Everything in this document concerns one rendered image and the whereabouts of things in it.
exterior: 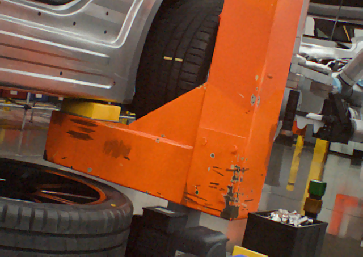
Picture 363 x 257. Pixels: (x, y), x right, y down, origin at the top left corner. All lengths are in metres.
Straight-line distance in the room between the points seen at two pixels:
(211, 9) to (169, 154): 0.68
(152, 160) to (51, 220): 0.45
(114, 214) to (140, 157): 0.29
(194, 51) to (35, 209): 0.91
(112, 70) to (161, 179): 0.40
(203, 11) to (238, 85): 0.64
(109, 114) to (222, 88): 0.45
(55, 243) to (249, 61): 0.67
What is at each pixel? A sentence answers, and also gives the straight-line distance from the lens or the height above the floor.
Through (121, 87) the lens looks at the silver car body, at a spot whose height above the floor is 0.79.
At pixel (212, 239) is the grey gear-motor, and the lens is 2.09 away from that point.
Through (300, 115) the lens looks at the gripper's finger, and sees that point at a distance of 2.29.
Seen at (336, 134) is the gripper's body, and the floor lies 0.79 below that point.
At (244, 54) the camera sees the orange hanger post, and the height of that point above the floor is 0.95.
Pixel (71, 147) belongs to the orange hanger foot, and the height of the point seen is 0.58.
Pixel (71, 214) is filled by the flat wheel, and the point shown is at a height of 0.50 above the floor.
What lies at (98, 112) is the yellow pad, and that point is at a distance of 2.05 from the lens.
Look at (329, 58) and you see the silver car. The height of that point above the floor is 1.23.
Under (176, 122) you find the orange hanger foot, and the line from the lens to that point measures 1.87.
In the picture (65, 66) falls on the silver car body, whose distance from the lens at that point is 1.90.
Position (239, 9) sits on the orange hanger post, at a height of 1.06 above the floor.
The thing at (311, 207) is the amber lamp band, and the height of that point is 0.59.
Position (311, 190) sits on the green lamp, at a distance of 1.88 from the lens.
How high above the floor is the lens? 0.84
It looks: 3 degrees down
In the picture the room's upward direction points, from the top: 12 degrees clockwise
